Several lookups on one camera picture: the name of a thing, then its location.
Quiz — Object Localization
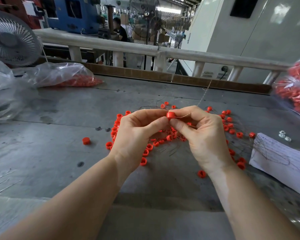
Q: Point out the person's left hand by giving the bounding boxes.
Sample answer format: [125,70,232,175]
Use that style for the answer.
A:
[109,109,170,174]

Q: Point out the person's right hand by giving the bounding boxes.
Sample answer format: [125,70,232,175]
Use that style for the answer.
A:
[169,105,237,175]

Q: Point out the pile of red plastic rings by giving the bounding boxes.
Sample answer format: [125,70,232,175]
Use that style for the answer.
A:
[105,101,257,178]

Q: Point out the bundle of thin metal wires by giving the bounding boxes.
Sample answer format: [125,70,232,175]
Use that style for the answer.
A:
[138,78,215,153]

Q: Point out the person's right forearm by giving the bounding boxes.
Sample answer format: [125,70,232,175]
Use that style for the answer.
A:
[208,165,300,240]

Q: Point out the person's left forearm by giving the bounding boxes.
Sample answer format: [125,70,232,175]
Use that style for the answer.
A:
[0,155,128,240]

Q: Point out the brown wooden board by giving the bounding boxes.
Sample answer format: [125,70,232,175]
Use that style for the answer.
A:
[35,56,272,95]

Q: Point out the white paper sheet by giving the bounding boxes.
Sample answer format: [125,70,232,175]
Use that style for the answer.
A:
[249,133,300,199]

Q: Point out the white metal railing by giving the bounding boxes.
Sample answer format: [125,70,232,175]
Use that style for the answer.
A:
[32,28,292,84]

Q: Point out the clear bag with red pieces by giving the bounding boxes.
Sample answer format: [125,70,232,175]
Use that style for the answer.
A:
[22,62,103,88]

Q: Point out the large clear bag red pieces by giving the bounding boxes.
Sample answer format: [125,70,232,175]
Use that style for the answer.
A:
[272,47,300,118]

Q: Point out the large grey machine cabinet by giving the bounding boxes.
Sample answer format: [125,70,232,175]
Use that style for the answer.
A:
[180,0,300,84]

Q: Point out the blue industrial machine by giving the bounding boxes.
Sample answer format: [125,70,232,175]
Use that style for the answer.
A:
[46,0,102,35]

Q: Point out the crumpled clear plastic bag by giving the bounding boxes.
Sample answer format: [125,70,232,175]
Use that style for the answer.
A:
[0,55,26,122]

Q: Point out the white desk fan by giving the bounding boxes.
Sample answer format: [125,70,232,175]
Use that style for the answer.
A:
[0,10,42,67]

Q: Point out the red industrial machine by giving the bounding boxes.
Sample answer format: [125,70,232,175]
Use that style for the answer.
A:
[0,0,42,29]

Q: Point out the black pedestal fan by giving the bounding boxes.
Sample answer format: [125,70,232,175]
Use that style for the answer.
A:
[146,15,164,70]

